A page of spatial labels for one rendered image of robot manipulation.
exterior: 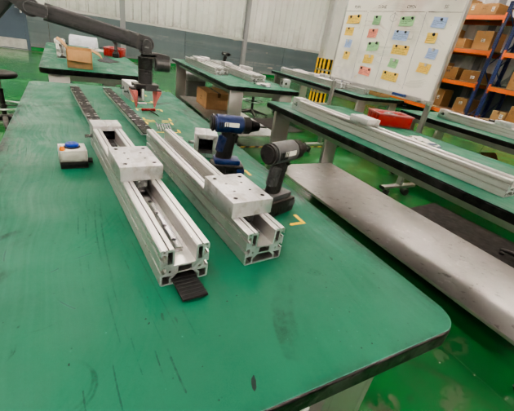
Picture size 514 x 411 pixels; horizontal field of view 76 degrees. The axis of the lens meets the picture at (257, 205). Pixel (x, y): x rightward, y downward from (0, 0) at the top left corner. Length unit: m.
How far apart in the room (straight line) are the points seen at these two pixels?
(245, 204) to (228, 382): 0.38
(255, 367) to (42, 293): 0.40
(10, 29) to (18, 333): 11.88
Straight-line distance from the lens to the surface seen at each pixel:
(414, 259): 2.20
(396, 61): 3.85
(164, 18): 12.65
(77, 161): 1.22
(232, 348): 0.59
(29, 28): 12.34
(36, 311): 0.68
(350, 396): 0.98
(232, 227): 0.77
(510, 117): 10.62
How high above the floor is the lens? 1.24
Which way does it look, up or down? 26 degrees down
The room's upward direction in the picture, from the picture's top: 10 degrees clockwise
